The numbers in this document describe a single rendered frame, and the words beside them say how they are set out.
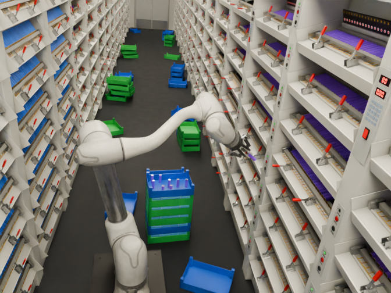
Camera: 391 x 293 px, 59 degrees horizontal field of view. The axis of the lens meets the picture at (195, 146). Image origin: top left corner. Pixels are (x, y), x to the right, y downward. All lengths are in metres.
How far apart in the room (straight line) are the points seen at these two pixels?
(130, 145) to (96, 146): 0.13
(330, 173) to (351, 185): 0.18
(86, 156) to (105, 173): 0.25
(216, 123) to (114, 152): 0.46
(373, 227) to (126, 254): 1.09
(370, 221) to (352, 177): 0.14
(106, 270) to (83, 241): 0.62
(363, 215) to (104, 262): 1.39
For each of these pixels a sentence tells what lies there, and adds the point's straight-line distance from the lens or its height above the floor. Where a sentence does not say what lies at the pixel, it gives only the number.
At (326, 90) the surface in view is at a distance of 1.51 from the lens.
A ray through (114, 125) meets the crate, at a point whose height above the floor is 0.00.
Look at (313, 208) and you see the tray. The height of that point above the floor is 0.94.
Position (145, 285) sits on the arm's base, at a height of 0.30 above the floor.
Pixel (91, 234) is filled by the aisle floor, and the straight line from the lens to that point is 2.65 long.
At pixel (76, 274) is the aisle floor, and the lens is 2.41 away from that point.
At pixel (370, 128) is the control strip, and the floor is 1.39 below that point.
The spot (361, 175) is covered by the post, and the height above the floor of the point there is 1.25.
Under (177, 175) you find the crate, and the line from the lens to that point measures 2.46.
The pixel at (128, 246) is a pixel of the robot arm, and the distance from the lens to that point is 1.75.
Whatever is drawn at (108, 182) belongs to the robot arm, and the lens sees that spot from 1.71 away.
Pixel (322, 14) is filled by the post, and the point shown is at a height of 1.62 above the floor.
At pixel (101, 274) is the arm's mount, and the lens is 2.01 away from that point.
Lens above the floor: 1.76
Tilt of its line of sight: 28 degrees down
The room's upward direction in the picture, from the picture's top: 5 degrees clockwise
